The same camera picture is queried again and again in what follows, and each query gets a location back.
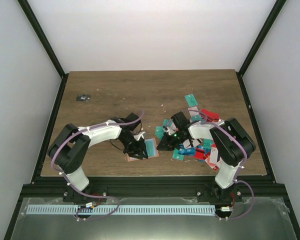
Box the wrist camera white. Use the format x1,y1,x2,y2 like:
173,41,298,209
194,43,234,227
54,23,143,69
163,125,176,136
133,131,146,141

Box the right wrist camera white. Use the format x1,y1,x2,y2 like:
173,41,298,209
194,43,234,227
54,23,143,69
163,125,176,136

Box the pink leather card holder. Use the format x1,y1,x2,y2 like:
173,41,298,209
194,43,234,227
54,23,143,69
126,137,160,163

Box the right frame post black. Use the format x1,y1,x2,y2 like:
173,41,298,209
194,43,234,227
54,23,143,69
237,0,288,76

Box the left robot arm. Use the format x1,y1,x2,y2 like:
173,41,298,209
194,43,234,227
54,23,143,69
47,112,148,202

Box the left frame post black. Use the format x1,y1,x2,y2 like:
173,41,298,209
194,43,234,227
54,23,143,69
16,0,67,78

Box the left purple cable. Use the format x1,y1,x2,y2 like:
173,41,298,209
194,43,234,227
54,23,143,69
50,109,146,223

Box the teal VIP card lower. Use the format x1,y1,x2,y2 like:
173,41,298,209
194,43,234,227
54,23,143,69
155,126,166,140

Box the dark blue card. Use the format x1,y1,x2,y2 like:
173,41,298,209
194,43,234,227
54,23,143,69
178,147,196,156

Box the small black tag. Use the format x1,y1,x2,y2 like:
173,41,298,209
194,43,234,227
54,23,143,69
76,94,91,102

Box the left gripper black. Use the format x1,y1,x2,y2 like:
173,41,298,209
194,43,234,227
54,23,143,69
119,133,148,160

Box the red white card bottom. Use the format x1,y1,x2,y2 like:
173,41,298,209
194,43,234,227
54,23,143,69
205,147,219,170

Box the white floral card upper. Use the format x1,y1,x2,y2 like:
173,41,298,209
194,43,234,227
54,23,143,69
188,106,200,116

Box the red card top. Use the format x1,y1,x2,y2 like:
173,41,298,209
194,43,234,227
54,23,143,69
201,108,220,122

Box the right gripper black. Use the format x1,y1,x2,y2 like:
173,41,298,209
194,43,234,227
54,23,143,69
156,130,187,152

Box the purple cable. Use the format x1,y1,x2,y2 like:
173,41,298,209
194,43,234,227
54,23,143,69
166,109,256,222
50,109,146,223

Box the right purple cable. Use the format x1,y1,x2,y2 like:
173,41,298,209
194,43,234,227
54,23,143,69
166,109,256,222

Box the teal card far top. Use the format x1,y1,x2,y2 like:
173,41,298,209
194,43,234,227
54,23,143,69
184,94,198,107

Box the black aluminium front rail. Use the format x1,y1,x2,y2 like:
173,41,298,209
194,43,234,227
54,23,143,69
20,175,287,200

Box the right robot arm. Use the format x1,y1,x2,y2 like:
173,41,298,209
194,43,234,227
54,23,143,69
157,111,256,202

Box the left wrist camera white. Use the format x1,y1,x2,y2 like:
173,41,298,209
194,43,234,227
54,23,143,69
133,131,146,141

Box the frame post black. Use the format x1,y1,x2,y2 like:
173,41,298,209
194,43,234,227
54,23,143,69
237,0,288,76
16,0,67,78

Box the light blue slotted strip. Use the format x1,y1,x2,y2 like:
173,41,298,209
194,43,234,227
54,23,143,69
26,204,216,216

